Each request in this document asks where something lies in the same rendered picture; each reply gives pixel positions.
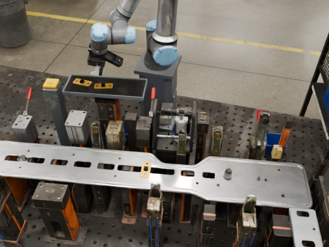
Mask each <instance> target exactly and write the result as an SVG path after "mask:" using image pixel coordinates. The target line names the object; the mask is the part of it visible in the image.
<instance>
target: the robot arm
mask: <svg viewBox="0 0 329 247"><path fill-rule="evenodd" d="M140 1H141V0H121V1H120V3H119V5H118V7H117V9H115V10H113V11H112V12H111V14H110V23H111V26H112V27H107V26H106V24H103V23H96V24H94V25H93V26H92V28H91V43H90V44H89V48H88V51H89V55H88V59H87V60H88V65H91V66H95V67H96V66H100V67H96V69H95V71H93V72H91V73H90V75H103V67H105V63H106V61H107V62H109V63H111V64H113V65H115V66H117V67H120V66H122V64H123V58H122V57H120V56H118V55H116V54H114V53H112V52H110V51H108V45H118V44H132V43H135V41H136V31H135V28H134V27H133V26H128V21H129V20H130V18H131V16H132V15H133V13H134V11H135V10H136V8H137V6H138V5H139V3H140ZM177 7H178V0H158V8H157V19H156V20H153V21H150V22H148V23H147V24H146V29H145V30H146V45H147V51H146V54H145V57H144V65H145V66H146V67H147V68H148V69H150V70H153V71H163V70H166V69H168V68H170V67H171V66H172V64H173V63H174V62H175V61H176V60H177V59H178V57H179V51H178V49H177V40H178V35H177V33H176V32H175V26H176V17H177Z"/></svg>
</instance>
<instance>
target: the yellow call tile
mask: <svg viewBox="0 0 329 247"><path fill-rule="evenodd" d="M58 83H59V79H52V78H47V79H46V81H45V83H44V85H43V88H53V89H56V87H57V85H58Z"/></svg>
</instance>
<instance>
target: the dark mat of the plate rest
mask: <svg viewBox="0 0 329 247"><path fill-rule="evenodd" d="M76 78H79V79H83V80H87V81H91V82H92V83H91V85H90V86H89V87H87V86H82V85H78V84H74V83H73V82H74V80H75V79H76ZM96 83H112V84H113V88H112V89H94V84H96ZM145 83H146V80H137V79H122V78H107V77H93V76H78V75H72V76H71V78H70V80H69V82H68V84H67V86H66V88H65V90H64V92H78V93H91V94H105V95H119V96H133V97H142V96H143V92H144V87H145Z"/></svg>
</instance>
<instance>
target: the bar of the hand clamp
mask: <svg viewBox="0 0 329 247"><path fill-rule="evenodd" d="M269 118H270V114H269V113H266V112H261V113H260V116H259V121H258V127H257V131H256V136H255V146H254V148H256V146H257V141H258V139H259V140H261V146H260V149H263V144H264V140H265V135H266V131H267V127H268V124H269Z"/></svg>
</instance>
